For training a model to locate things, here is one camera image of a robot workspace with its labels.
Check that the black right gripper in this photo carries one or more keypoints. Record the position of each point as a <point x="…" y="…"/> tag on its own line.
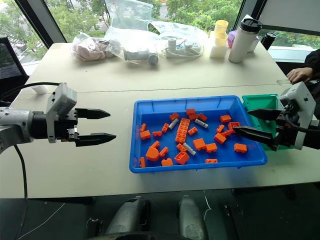
<point x="290" y="136"/>

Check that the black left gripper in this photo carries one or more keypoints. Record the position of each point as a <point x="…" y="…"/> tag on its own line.
<point x="66" y="125"/>

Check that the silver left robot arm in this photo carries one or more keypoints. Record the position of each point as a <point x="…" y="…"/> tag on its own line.
<point x="15" y="125"/>

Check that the green plastic bin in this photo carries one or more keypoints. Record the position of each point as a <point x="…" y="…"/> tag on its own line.
<point x="260" y="102"/>

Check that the person's bare hand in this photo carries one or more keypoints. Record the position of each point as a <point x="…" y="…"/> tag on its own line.
<point x="300" y="75"/>

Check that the small orange block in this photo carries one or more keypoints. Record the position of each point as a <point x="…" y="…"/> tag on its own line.
<point x="240" y="148"/>
<point x="225" y="118"/>
<point x="220" y="128"/>
<point x="199" y="144"/>
<point x="143" y="127"/>
<point x="155" y="144"/>
<point x="174" y="116"/>
<point x="193" y="117"/>
<point x="163" y="151"/>
<point x="234" y="125"/>
<point x="202" y="117"/>
<point x="211" y="147"/>
<point x="211" y="161"/>
<point x="190" y="111"/>
<point x="226" y="133"/>
<point x="167" y="162"/>
<point x="182" y="158"/>
<point x="181" y="147"/>
<point x="192" y="131"/>
<point x="145" y="135"/>
<point x="220" y="138"/>
<point x="157" y="133"/>
<point x="165" y="127"/>

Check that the clear plastic piece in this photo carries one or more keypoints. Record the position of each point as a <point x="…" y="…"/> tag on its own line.
<point x="283" y="82"/>

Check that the orange rounded plastic piece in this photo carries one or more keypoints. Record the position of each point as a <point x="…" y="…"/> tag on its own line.
<point x="152" y="154"/>

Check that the small white object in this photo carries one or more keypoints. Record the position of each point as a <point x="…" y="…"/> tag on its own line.
<point x="40" y="89"/>

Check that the blue plastic tray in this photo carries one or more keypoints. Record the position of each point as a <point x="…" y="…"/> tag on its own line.
<point x="160" y="110"/>

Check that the clear bag with pink items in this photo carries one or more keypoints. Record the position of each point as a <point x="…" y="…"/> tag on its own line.
<point x="87" y="48"/>

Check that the long orange studded brick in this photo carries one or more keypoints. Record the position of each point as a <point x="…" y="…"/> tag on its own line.
<point x="182" y="130"/>

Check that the person's black sleeve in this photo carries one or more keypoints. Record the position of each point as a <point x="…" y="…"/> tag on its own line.
<point x="313" y="60"/>

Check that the white square container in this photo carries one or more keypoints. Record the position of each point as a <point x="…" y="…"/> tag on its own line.
<point x="217" y="51"/>

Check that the white tumbler with black lid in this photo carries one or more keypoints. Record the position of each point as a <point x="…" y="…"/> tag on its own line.
<point x="241" y="41"/>

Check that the grey cylindrical object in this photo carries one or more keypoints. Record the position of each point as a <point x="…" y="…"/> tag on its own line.
<point x="153" y="59"/>

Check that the purple object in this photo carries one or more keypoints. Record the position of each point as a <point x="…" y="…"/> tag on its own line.
<point x="232" y="38"/>

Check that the grey rounded robot leg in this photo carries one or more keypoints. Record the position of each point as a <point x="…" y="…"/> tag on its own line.
<point x="127" y="215"/>
<point x="191" y="217"/>

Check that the stacked yellow cups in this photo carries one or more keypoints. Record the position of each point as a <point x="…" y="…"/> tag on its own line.
<point x="221" y="31"/>

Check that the black mesh office chair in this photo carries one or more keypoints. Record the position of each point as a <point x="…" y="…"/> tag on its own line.
<point x="10" y="67"/>

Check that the tall clear plastic bag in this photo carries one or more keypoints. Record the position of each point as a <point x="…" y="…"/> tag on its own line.
<point x="127" y="20"/>

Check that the white power strip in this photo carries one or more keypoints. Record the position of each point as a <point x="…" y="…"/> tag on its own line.
<point x="180" y="48"/>

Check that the clear bag with power strip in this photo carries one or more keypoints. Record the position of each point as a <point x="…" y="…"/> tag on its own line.
<point x="182" y="32"/>

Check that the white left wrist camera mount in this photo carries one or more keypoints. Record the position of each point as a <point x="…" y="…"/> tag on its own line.
<point x="61" y="98"/>

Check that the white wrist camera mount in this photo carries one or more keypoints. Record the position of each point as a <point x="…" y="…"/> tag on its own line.
<point x="61" y="98"/>
<point x="302" y="100"/>

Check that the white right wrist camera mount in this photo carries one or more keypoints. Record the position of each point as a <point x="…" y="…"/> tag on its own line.
<point x="302" y="100"/>

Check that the black floor bracket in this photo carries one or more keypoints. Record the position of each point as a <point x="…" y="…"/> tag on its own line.
<point x="235" y="220"/>
<point x="94" y="223"/>

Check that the black window frame post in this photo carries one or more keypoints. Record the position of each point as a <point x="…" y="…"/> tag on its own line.
<point x="250" y="12"/>
<point x="42" y="20"/>

